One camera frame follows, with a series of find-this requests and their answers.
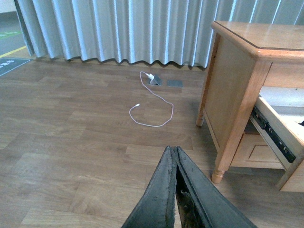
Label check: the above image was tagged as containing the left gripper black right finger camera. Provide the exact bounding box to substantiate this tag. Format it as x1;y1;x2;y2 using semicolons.
175;147;256;228

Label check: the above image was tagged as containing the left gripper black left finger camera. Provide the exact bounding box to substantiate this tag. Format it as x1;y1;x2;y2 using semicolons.
122;146;177;228

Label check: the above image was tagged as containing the wooden drawer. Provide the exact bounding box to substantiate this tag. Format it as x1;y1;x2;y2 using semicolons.
250;86;304;192
230;133;284;169

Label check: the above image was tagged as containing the closed floor socket plate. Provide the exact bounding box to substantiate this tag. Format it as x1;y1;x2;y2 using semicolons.
167;80;183;88

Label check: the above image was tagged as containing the open floor socket box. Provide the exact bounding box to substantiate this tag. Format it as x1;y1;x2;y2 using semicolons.
149;75;162;86

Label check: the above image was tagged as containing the white plug adapter on floor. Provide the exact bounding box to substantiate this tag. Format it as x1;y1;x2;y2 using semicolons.
146;73;154;80

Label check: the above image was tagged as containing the wooden nightstand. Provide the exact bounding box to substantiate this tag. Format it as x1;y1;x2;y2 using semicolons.
196;21;304;183

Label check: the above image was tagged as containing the light grey curtain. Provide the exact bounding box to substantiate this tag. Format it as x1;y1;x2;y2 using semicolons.
15;0;304;67

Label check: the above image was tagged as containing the dark floor sign mat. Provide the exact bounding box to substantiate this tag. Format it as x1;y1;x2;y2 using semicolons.
0;57;31;76

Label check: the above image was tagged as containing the black drawer slide rail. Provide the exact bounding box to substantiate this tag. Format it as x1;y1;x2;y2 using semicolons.
251;106;296;163

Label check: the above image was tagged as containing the white cable on floor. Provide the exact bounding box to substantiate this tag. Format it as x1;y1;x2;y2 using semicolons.
129;71;174;128

